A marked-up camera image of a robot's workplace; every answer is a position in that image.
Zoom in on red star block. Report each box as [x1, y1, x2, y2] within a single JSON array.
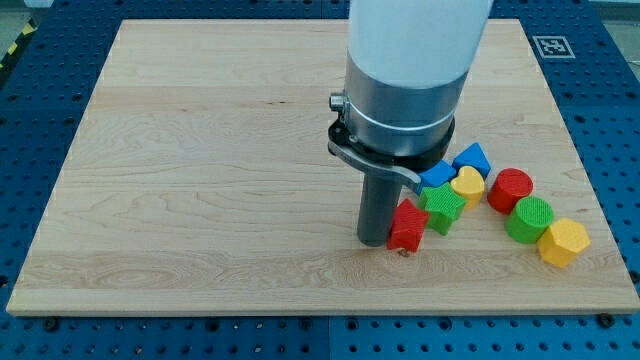
[[386, 199, 430, 252]]

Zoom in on blue block near arm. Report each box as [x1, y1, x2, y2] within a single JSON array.
[[416, 160, 457, 195]]

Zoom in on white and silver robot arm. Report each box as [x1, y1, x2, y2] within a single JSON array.
[[344, 0, 493, 156]]

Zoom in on green star block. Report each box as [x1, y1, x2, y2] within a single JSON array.
[[418, 182, 466, 236]]

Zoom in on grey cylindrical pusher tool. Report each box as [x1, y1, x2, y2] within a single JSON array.
[[328, 141, 421, 247]]

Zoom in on black mounting flange plate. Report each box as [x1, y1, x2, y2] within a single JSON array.
[[327, 116, 455, 172]]

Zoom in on light wooden board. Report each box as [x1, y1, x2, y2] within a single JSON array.
[[6, 20, 639, 317]]

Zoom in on yellow heart block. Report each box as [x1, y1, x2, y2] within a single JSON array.
[[450, 166, 485, 210]]

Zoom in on blue cube block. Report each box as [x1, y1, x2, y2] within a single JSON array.
[[452, 142, 492, 179]]

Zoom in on red cylinder block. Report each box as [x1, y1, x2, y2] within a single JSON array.
[[487, 168, 534, 215]]

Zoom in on green cylinder block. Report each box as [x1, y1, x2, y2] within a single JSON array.
[[505, 196, 554, 244]]

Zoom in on yellow hexagon block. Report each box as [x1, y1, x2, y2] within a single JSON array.
[[536, 217, 591, 268]]

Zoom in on white fiducial marker tag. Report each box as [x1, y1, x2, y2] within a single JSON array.
[[533, 35, 575, 59]]

